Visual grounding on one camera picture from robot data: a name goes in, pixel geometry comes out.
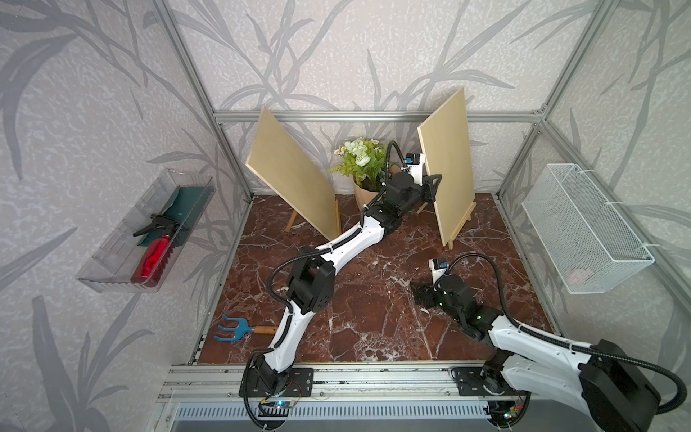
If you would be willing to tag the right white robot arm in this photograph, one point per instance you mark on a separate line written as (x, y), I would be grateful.
(595, 380)

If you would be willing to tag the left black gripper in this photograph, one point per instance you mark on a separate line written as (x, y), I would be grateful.
(428, 182)

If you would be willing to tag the pink item in basket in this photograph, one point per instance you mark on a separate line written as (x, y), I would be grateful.
(579, 276)

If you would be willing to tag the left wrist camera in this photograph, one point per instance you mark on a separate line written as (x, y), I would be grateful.
(415, 166)

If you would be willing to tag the clear plastic wall bin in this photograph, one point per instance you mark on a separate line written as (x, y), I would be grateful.
(137, 256)

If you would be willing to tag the wooden easel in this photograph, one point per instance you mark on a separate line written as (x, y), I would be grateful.
(448, 236)
(338, 227)

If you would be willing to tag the white wire mesh basket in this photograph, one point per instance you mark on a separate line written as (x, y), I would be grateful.
(581, 228)

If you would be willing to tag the blue garden hand rake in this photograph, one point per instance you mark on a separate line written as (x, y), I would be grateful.
(238, 328)

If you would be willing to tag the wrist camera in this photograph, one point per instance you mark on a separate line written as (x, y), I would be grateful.
(438, 267)
(415, 166)

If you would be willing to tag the green artificial plant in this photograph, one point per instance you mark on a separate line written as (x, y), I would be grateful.
(364, 161)

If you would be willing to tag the green dustpan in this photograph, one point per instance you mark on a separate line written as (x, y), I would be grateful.
(185, 206)

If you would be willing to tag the pink flower pot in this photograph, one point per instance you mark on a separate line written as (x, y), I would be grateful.
(363, 196)

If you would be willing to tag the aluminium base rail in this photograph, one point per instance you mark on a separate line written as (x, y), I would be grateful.
(425, 390)

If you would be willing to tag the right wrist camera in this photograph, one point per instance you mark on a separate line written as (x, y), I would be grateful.
(438, 267)

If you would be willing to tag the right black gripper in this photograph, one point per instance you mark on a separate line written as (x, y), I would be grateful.
(417, 294)

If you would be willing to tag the wooden board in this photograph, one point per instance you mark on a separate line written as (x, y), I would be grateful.
(282, 164)
(444, 140)

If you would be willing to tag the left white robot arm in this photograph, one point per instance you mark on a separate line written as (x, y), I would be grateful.
(305, 284)

